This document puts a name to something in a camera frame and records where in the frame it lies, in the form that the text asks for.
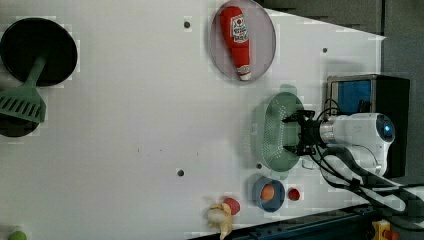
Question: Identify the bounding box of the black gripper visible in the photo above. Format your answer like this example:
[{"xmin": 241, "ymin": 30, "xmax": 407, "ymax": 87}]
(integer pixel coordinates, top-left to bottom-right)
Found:
[{"xmin": 283, "ymin": 110, "xmax": 323, "ymax": 156}]

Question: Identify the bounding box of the green plastic strainer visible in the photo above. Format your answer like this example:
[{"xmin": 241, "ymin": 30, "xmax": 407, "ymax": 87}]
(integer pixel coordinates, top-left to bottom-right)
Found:
[{"xmin": 251, "ymin": 84, "xmax": 303, "ymax": 180}]

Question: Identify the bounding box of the light green cup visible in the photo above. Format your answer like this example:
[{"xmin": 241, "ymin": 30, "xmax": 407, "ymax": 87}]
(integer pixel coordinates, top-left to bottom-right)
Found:
[{"xmin": 302, "ymin": 157, "xmax": 316, "ymax": 170}]

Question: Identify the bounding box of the small red ball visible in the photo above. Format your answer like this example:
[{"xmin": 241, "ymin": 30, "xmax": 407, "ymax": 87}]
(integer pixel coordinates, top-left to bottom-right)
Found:
[{"xmin": 288, "ymin": 188, "xmax": 300, "ymax": 201}]

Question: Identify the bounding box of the orange egg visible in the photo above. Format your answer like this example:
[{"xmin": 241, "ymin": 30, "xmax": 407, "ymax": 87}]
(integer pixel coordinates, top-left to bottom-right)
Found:
[{"xmin": 260, "ymin": 184, "xmax": 275, "ymax": 201}]

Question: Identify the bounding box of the blue bowl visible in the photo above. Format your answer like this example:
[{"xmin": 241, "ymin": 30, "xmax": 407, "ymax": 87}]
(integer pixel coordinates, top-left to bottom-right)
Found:
[{"xmin": 252, "ymin": 177, "xmax": 285, "ymax": 212}]

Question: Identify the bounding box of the silver toaster oven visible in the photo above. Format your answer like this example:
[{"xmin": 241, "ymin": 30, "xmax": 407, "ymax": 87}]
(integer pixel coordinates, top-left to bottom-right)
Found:
[{"xmin": 323, "ymin": 74, "xmax": 410, "ymax": 178}]

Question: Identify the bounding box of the red plush fruit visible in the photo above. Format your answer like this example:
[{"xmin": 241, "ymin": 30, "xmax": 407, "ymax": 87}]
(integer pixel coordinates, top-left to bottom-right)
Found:
[{"xmin": 224, "ymin": 197, "xmax": 240, "ymax": 215}]

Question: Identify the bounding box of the plush peeled banana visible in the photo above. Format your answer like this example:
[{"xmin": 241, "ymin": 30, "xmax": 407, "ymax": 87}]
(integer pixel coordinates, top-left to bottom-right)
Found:
[{"xmin": 205, "ymin": 203, "xmax": 233, "ymax": 240}]

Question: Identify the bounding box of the red plush ketchup bottle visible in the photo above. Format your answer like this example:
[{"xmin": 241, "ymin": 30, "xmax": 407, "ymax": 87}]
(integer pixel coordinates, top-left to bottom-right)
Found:
[{"xmin": 219, "ymin": 5, "xmax": 251, "ymax": 81}]

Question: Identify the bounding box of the yellow red clamp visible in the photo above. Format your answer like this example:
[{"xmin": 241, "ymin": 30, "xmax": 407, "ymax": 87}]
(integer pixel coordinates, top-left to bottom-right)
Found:
[{"xmin": 372, "ymin": 220, "xmax": 400, "ymax": 240}]

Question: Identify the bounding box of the green slotted spatula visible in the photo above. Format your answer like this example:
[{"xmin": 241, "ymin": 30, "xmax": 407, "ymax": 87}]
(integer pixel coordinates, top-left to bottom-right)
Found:
[{"xmin": 0, "ymin": 55, "xmax": 46, "ymax": 123}]

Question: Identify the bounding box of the black round pan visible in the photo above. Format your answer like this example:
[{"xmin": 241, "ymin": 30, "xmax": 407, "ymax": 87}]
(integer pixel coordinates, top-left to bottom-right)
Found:
[{"xmin": 1, "ymin": 18, "xmax": 78, "ymax": 87}]

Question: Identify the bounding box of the black round object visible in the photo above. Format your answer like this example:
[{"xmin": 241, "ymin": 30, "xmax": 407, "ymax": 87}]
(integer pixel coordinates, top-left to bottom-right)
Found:
[{"xmin": 0, "ymin": 115, "xmax": 38, "ymax": 138}]

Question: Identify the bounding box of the green ball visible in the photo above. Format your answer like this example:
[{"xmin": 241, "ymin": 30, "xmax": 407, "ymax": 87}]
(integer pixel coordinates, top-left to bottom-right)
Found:
[{"xmin": 8, "ymin": 231, "xmax": 28, "ymax": 240}]

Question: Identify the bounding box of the black cable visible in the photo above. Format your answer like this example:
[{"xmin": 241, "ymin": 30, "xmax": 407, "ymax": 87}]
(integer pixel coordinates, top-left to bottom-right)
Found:
[{"xmin": 308, "ymin": 98, "xmax": 424, "ymax": 231}]

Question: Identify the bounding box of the blue metal rail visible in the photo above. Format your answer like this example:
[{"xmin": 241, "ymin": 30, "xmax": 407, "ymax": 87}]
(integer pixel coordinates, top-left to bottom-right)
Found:
[{"xmin": 193, "ymin": 203, "xmax": 379, "ymax": 240}]

